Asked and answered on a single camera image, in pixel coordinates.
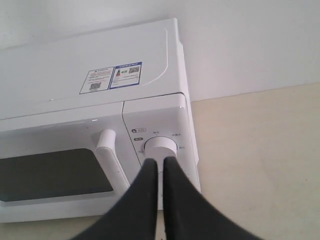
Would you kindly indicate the upper white control knob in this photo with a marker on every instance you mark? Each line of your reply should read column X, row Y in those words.
column 160, row 147

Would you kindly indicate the white microwave door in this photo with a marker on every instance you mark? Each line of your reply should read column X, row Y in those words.
column 63, row 163

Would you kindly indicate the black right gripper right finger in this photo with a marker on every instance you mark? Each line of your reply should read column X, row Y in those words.
column 188, row 215

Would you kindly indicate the white warning label sticker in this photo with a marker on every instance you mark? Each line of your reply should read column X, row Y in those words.
column 97, row 80

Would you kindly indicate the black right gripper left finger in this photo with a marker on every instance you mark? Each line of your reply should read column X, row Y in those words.
column 134, row 216

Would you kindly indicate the white Midea microwave oven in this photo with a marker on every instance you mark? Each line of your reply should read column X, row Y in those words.
column 47, row 75

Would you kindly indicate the blue energy label sticker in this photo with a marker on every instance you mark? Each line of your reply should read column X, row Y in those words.
column 126, row 75

